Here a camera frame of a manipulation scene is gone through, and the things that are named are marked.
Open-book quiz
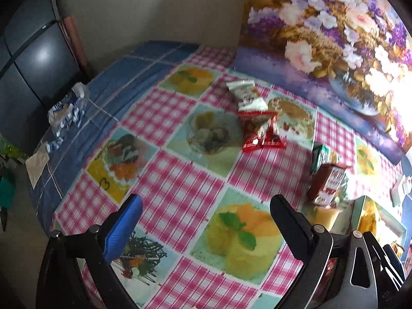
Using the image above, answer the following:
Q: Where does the red snack packet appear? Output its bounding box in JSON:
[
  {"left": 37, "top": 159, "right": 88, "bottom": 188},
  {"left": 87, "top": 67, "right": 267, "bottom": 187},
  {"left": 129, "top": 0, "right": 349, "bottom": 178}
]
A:
[
  {"left": 243, "top": 125, "right": 288, "bottom": 152},
  {"left": 236, "top": 110, "right": 279, "bottom": 135}
]

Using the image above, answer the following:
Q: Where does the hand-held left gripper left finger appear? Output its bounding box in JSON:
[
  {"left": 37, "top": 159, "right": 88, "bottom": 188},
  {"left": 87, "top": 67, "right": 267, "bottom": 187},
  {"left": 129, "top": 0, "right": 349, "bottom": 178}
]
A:
[{"left": 35, "top": 194, "right": 144, "bottom": 309}]

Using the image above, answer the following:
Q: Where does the green plastic item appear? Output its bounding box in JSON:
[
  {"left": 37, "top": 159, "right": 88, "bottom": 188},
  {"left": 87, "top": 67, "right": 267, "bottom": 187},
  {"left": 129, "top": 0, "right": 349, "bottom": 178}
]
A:
[{"left": 0, "top": 133, "right": 20, "bottom": 165}]

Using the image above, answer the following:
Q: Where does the green white cookie packet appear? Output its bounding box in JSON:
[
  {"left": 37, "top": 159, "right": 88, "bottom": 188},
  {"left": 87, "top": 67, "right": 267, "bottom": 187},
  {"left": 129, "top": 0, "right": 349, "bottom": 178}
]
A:
[{"left": 311, "top": 142, "right": 331, "bottom": 174}]

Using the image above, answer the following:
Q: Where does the white paper slip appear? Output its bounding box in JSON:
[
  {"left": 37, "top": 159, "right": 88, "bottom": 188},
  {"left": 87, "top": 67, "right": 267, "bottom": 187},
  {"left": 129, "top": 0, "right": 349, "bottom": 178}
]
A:
[{"left": 26, "top": 150, "right": 51, "bottom": 189}]

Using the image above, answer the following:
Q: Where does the yellow jelly cup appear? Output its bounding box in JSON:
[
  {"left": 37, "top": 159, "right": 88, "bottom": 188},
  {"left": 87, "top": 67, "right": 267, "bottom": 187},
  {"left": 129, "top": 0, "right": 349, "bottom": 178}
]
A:
[{"left": 314, "top": 206, "right": 344, "bottom": 230}]

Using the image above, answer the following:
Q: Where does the white snack packet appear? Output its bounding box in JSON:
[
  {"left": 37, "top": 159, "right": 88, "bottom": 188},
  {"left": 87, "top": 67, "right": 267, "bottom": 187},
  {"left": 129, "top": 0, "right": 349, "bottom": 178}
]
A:
[{"left": 225, "top": 80, "right": 269, "bottom": 113}]

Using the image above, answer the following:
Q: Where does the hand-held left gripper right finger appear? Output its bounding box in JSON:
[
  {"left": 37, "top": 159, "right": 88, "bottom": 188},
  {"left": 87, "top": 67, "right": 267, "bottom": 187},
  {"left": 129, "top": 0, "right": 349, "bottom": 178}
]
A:
[{"left": 270, "top": 194, "right": 380, "bottom": 309}]

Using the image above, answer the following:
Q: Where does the teal plastic item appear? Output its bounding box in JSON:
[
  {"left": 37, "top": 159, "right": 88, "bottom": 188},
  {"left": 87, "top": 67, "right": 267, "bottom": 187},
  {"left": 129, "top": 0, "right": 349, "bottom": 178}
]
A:
[{"left": 0, "top": 167, "right": 17, "bottom": 210}]

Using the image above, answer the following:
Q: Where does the grey refrigerator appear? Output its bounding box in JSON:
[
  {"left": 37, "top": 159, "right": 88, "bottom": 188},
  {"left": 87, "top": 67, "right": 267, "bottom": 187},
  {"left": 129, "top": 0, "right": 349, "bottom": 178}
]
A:
[{"left": 0, "top": 0, "right": 82, "bottom": 111}]

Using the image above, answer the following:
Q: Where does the floral painting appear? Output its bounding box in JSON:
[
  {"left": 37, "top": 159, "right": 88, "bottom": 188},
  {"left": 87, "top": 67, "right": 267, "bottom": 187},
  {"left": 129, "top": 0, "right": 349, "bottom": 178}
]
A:
[{"left": 235, "top": 0, "right": 412, "bottom": 165}]

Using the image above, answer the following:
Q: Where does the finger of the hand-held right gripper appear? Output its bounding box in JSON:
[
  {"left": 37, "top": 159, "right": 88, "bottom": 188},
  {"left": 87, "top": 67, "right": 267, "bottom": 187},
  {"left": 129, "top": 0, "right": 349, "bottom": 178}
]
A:
[
  {"left": 382, "top": 244, "right": 407, "bottom": 288},
  {"left": 364, "top": 232, "right": 398, "bottom": 292}
]

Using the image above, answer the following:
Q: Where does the red drink carton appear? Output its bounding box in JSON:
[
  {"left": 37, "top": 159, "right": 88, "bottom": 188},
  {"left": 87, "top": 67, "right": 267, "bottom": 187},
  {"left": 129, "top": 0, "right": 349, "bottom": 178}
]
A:
[{"left": 306, "top": 164, "right": 351, "bottom": 207}]

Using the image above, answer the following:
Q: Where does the teal rimmed white box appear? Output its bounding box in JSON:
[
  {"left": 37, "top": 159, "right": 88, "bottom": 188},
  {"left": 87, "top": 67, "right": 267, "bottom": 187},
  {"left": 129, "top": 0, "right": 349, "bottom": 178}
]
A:
[{"left": 349, "top": 195, "right": 407, "bottom": 260}]

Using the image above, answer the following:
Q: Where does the pink checkered tablecloth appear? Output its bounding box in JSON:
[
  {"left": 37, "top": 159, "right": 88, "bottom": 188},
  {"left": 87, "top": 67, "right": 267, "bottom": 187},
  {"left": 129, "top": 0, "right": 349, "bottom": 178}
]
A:
[{"left": 53, "top": 47, "right": 412, "bottom": 309}]

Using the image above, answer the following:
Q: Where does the brown wooden board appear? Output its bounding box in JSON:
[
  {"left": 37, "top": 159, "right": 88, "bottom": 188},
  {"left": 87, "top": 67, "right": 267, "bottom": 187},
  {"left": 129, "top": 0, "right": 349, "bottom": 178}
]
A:
[{"left": 63, "top": 14, "right": 95, "bottom": 78}]

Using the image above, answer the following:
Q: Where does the crumpled plastic bottle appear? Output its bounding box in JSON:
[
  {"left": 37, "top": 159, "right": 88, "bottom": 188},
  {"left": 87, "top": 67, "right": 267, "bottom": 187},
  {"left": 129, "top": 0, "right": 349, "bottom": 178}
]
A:
[{"left": 48, "top": 82, "right": 91, "bottom": 137}]

